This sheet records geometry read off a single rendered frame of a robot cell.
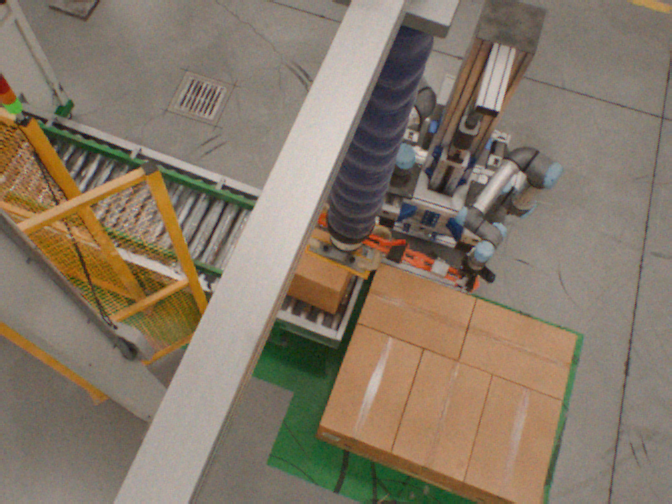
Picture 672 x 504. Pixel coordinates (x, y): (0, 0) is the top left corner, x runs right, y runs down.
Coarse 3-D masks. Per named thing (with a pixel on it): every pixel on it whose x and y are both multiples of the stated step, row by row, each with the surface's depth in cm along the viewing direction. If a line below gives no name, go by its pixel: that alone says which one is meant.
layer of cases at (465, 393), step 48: (384, 288) 376; (432, 288) 378; (384, 336) 365; (432, 336) 367; (480, 336) 369; (528, 336) 371; (336, 384) 353; (384, 384) 355; (432, 384) 357; (480, 384) 358; (528, 384) 360; (336, 432) 346; (384, 432) 345; (432, 432) 347; (480, 432) 348; (528, 432) 350; (432, 480) 375; (480, 480) 339; (528, 480) 341
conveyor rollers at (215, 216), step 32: (32, 160) 393; (64, 160) 394; (96, 160) 395; (192, 192) 391; (64, 224) 382; (128, 224) 381; (160, 224) 382; (192, 224) 383; (224, 224) 385; (160, 256) 374; (192, 256) 376; (224, 256) 378; (352, 288) 375; (320, 320) 366
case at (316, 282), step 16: (304, 256) 337; (304, 272) 334; (320, 272) 334; (336, 272) 335; (288, 288) 360; (304, 288) 349; (320, 288) 338; (336, 288) 332; (320, 304) 362; (336, 304) 351
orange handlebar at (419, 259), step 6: (324, 216) 310; (318, 222) 309; (324, 222) 308; (372, 234) 308; (366, 240) 306; (378, 240) 307; (384, 240) 307; (372, 246) 306; (378, 246) 305; (384, 252) 305; (408, 252) 306; (414, 252) 306; (408, 258) 304; (414, 258) 304; (420, 258) 304; (426, 258) 305; (414, 264) 304; (420, 264) 303; (450, 270) 304; (456, 270) 303; (450, 276) 302; (474, 288) 301
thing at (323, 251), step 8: (320, 240) 317; (312, 248) 315; (320, 248) 315; (328, 248) 314; (320, 256) 314; (328, 256) 314; (352, 256) 315; (360, 256) 316; (336, 264) 313; (344, 264) 313; (352, 264) 313; (352, 272) 313; (360, 272) 312; (368, 272) 313
